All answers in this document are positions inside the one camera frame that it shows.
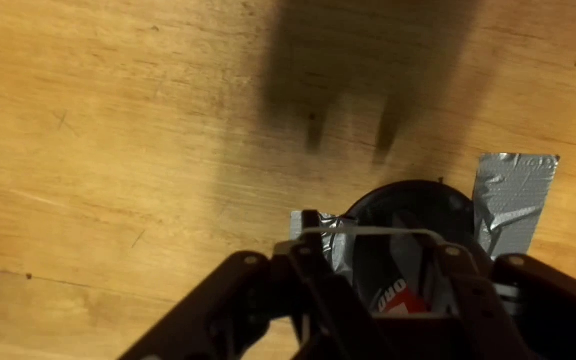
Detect grey duct tape right piece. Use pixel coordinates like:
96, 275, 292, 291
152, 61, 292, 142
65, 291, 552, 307
473, 152, 561, 259

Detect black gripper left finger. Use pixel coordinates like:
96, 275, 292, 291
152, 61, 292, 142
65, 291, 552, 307
287, 209, 404, 360

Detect black cup with red label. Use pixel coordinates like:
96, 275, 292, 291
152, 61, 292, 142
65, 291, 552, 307
342, 180, 492, 314

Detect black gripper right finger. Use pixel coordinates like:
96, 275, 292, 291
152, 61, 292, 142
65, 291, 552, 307
420, 241, 533, 360

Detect grey duct tape left piece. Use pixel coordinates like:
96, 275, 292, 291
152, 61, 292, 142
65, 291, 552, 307
288, 210, 355, 276

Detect grey duct tape piece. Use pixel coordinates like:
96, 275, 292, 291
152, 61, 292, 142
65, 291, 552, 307
473, 152, 561, 259
288, 210, 355, 276

